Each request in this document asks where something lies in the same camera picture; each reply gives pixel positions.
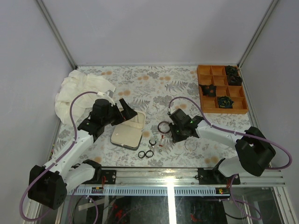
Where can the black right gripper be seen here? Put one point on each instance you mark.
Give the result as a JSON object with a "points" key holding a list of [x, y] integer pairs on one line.
{"points": [[175, 138]]}

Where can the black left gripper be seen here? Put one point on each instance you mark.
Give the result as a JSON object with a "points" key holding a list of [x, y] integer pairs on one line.
{"points": [[128, 113]]}

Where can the cream navy jewelry box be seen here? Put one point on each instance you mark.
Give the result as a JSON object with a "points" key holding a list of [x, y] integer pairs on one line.
{"points": [[130, 132]]}

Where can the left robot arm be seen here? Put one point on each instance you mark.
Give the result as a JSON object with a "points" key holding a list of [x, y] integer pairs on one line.
{"points": [[50, 183]]}

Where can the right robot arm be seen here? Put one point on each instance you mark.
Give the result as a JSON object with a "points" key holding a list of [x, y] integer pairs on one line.
{"points": [[254, 153]]}

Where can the silver hoop bangle right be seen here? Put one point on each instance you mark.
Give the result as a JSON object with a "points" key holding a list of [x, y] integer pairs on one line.
{"points": [[191, 145]]}

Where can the twisted silver bangle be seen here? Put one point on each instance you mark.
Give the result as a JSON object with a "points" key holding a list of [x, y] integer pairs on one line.
{"points": [[153, 110]]}

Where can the dark purple bangle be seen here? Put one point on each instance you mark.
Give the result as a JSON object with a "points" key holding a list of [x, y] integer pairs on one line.
{"points": [[163, 127]]}

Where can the floral patterned tablecloth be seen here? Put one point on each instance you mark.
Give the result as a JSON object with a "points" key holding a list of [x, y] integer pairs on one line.
{"points": [[169, 87]]}

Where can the dark flower with blue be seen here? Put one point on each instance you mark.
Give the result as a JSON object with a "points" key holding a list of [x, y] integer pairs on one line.
{"points": [[225, 102]]}

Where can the wooden compartment tray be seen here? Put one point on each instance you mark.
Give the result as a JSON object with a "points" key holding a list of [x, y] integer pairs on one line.
{"points": [[212, 80]]}

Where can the white crumpled cloth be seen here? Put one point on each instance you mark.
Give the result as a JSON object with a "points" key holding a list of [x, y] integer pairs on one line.
{"points": [[75, 84]]}

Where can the dark fabric flower in tray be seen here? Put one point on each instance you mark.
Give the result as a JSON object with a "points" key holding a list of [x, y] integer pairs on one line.
{"points": [[233, 76]]}

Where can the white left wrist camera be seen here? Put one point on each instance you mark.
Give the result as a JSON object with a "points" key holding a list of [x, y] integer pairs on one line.
{"points": [[106, 96]]}

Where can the aluminium mounting rail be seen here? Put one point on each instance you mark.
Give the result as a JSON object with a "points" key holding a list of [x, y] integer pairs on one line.
{"points": [[179, 181]]}

